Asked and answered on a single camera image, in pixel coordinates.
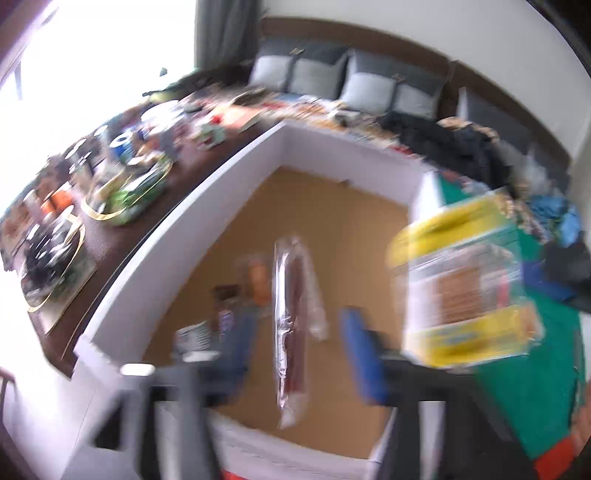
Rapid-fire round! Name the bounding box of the black puffer jacket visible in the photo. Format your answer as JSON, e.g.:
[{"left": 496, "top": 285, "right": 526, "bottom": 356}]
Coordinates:
[{"left": 381, "top": 110, "right": 511, "bottom": 188}]

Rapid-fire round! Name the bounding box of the dark bag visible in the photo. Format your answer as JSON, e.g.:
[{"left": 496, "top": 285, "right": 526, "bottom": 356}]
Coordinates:
[{"left": 542, "top": 240, "right": 591, "bottom": 312}]

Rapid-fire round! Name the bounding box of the dark wooden table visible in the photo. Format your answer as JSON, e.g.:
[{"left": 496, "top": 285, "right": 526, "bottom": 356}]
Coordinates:
[{"left": 0, "top": 85, "right": 289, "bottom": 377}]

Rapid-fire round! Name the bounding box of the blue cloth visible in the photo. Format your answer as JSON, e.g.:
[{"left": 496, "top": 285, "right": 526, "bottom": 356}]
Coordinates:
[{"left": 530, "top": 196, "right": 583, "bottom": 247}]

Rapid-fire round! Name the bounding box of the brown chocolate bar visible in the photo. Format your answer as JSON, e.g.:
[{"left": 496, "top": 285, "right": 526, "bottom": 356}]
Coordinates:
[{"left": 211, "top": 284, "right": 245, "bottom": 337}]

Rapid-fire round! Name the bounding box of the grey curtain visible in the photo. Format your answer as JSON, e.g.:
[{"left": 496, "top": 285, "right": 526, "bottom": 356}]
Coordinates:
[{"left": 195, "top": 0, "right": 263, "bottom": 77}]

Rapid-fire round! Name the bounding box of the gold-rimmed tray of dark items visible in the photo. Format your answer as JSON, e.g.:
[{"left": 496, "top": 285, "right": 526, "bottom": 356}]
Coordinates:
[{"left": 19, "top": 210, "right": 88, "bottom": 315}]

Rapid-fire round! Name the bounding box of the orange book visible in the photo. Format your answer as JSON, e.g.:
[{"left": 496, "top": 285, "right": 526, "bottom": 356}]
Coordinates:
[{"left": 219, "top": 102, "right": 265, "bottom": 134}]

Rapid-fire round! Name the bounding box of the gold-rimmed tray of green items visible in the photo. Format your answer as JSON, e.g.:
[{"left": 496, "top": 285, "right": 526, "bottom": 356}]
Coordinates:
[{"left": 84, "top": 156, "right": 175, "bottom": 228}]

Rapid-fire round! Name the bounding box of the blue and white cup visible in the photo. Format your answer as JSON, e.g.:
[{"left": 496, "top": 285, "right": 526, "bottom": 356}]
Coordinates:
[{"left": 112, "top": 130, "right": 138, "bottom": 163}]

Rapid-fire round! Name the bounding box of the grey two-tone pillow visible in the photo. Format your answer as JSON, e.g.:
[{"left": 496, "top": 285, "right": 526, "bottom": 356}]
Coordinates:
[
  {"left": 250, "top": 41, "right": 350, "bottom": 99},
  {"left": 341, "top": 50, "right": 452, "bottom": 121},
  {"left": 456, "top": 88, "right": 533, "bottom": 151}
]

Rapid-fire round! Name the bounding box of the clear plastic bag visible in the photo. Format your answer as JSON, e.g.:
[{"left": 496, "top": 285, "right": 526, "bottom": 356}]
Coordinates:
[{"left": 521, "top": 150, "right": 557, "bottom": 197}]

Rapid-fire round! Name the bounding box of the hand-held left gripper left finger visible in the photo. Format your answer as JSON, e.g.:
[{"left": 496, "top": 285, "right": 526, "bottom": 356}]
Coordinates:
[{"left": 92, "top": 311, "right": 259, "bottom": 480}]

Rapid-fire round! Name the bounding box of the bread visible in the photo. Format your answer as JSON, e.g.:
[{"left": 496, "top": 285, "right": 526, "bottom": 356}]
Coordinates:
[{"left": 385, "top": 188, "right": 546, "bottom": 370}]

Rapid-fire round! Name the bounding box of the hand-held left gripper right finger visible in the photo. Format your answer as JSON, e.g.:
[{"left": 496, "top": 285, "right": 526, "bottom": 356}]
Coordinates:
[{"left": 339, "top": 307, "right": 539, "bottom": 480}]

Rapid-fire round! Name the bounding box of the orange fleece cloth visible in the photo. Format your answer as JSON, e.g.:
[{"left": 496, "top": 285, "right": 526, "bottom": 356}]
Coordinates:
[{"left": 534, "top": 436, "right": 580, "bottom": 480}]

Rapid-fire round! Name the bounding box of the white cardboard box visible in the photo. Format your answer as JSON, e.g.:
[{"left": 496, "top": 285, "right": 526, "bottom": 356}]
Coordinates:
[{"left": 62, "top": 119, "right": 444, "bottom": 480}]

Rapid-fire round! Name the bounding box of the dark sausage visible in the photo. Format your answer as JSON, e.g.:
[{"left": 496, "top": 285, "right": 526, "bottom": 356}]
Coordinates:
[{"left": 272, "top": 235, "right": 311, "bottom": 430}]

